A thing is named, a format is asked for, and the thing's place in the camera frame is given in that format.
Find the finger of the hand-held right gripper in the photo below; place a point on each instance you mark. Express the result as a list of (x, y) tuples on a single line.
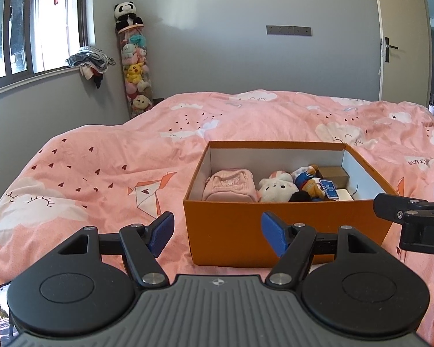
[(394, 208)]

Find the window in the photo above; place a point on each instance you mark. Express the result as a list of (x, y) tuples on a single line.
[(39, 25)]

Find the small brown box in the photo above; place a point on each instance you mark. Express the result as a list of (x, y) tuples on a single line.
[(338, 177)]

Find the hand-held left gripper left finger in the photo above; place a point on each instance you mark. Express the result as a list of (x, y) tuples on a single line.
[(161, 233)]

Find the long white box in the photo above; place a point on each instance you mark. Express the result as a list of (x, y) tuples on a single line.
[(345, 193)]

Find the pink plush bag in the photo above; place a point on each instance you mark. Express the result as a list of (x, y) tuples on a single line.
[(231, 186)]

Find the orange cardboard box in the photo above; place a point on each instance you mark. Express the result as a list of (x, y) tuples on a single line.
[(231, 231)]

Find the grey wall socket panel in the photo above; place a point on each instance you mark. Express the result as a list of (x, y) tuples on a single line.
[(289, 31)]

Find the beige door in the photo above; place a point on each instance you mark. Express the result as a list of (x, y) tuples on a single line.
[(405, 14)]

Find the brown bear plush blue outfit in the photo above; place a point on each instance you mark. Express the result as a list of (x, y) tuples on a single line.
[(311, 188)]

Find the clear tube of plush toys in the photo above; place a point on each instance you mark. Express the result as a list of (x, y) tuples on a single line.
[(135, 72)]

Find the pile of clothes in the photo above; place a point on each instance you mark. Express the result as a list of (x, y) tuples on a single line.
[(90, 59)]

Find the panda plush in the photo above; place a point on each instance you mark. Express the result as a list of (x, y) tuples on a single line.
[(124, 12)]

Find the pink printed blanket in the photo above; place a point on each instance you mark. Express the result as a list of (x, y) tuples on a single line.
[(112, 151)]

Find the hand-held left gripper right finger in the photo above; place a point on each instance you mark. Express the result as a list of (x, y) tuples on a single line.
[(275, 233)]

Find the white plush dog striped hat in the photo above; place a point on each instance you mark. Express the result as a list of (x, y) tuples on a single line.
[(276, 189)]

